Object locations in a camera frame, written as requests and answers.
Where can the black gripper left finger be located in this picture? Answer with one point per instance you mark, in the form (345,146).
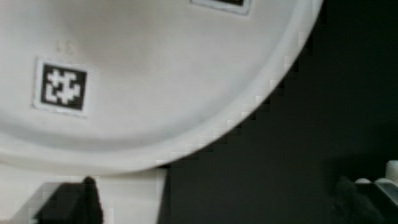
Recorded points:
(73,205)

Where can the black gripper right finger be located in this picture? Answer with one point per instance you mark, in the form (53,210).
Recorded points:
(364,204)

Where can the white round table top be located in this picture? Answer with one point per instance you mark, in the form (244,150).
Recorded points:
(133,75)

